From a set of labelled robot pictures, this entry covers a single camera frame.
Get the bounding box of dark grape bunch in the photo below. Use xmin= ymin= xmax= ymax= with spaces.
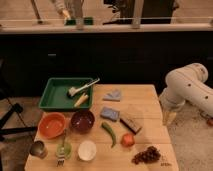
xmin=132 ymin=146 xmax=161 ymax=164

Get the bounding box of yellow corn piece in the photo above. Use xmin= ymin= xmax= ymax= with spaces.
xmin=74 ymin=94 xmax=89 ymax=107

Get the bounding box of blue sponge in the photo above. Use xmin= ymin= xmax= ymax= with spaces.
xmin=100 ymin=107 xmax=120 ymax=122

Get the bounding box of brown black block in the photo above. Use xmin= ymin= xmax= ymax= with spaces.
xmin=120 ymin=115 xmax=142 ymax=134

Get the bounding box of white dish brush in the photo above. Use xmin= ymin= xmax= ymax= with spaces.
xmin=67 ymin=78 xmax=100 ymax=97

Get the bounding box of metal cup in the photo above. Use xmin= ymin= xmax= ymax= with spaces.
xmin=30 ymin=141 xmax=48 ymax=159

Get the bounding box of green plastic tray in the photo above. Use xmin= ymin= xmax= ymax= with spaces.
xmin=39 ymin=77 xmax=93 ymax=111

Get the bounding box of orange tomato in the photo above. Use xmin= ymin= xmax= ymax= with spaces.
xmin=121 ymin=133 xmax=135 ymax=147

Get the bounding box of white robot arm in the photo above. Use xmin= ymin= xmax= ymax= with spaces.
xmin=159 ymin=63 xmax=213 ymax=126

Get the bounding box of orange bowl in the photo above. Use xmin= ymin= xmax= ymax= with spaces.
xmin=38 ymin=112 xmax=66 ymax=139

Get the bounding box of green pepper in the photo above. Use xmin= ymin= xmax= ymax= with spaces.
xmin=101 ymin=122 xmax=116 ymax=148

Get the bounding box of grey folded cloth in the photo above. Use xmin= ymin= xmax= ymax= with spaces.
xmin=103 ymin=90 xmax=121 ymax=101

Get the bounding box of green handled fork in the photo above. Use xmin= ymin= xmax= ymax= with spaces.
xmin=56 ymin=133 xmax=71 ymax=166

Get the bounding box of purple bowl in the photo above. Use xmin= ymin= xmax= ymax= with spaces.
xmin=70 ymin=110 xmax=95 ymax=134

